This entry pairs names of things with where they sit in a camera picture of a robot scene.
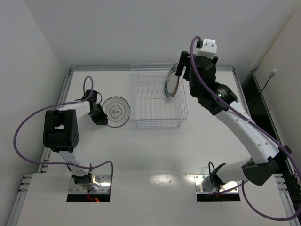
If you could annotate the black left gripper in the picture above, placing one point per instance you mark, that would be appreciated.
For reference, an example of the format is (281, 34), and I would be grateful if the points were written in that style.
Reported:
(99, 116)

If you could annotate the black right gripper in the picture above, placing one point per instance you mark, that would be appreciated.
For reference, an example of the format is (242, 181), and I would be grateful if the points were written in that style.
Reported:
(184, 65)

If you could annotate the white plate with black rings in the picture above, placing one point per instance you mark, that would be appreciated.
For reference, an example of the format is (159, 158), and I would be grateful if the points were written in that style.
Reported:
(117, 110)

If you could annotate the white plate with orange sunburst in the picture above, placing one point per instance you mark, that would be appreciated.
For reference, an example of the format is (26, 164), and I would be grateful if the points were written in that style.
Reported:
(176, 78)

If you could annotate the dark green rimmed plate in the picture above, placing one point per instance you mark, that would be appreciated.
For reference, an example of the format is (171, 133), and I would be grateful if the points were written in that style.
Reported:
(169, 84)

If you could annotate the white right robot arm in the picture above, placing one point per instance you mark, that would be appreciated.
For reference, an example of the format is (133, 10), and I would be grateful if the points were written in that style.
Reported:
(265, 156)

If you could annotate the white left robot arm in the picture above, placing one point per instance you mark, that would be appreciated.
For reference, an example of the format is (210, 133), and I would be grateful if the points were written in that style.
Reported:
(61, 135)

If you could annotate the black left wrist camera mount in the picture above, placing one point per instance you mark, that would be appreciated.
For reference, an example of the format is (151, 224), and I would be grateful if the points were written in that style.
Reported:
(91, 95)

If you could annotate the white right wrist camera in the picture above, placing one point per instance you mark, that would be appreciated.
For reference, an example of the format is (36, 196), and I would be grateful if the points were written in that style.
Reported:
(207, 48)

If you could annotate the white wire dish rack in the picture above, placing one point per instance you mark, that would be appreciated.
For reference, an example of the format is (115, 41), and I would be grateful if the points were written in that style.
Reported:
(150, 108)

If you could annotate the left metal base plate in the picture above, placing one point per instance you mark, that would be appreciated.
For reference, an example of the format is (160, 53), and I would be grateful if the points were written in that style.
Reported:
(101, 185)

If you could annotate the metal base plate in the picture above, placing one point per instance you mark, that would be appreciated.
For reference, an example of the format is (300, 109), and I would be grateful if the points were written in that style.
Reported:
(101, 185)
(203, 187)

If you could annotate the aluminium table frame rail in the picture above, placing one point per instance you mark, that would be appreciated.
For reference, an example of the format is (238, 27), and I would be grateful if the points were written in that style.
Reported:
(26, 178)

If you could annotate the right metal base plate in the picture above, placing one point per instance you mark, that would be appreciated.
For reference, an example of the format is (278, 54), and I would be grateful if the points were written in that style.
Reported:
(203, 187)

